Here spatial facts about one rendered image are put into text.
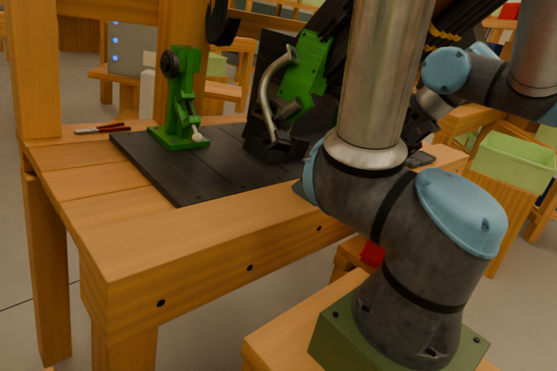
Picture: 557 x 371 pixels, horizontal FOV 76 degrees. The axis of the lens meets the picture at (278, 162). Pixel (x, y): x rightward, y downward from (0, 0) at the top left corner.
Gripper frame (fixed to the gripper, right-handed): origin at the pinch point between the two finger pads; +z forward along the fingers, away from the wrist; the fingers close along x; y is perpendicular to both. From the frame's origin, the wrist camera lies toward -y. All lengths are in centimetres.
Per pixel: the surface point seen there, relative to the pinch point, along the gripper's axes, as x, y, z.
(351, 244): 4.4, 16.5, 16.1
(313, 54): 0.1, -33.0, -3.6
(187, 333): 3, 11, 112
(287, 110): -4.5, -22.5, 9.7
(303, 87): -0.6, -27.0, 3.8
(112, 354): -51, 25, 30
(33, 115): -60, -37, 42
